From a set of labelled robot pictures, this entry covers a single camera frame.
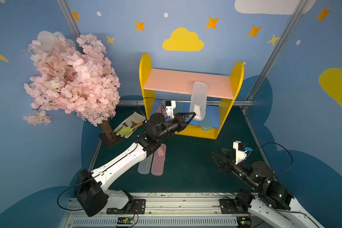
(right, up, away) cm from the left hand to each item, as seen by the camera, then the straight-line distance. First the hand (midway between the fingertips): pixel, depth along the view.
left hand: (196, 112), depth 62 cm
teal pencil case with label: (+12, -6, +31) cm, 34 cm away
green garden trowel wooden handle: (-43, -11, +43) cm, 62 cm away
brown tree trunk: (-54, -9, +31) cm, 63 cm away
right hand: (+12, -18, +4) cm, 22 cm away
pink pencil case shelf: (-20, -30, +29) cm, 46 cm away
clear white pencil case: (-28, -32, +26) cm, 50 cm away
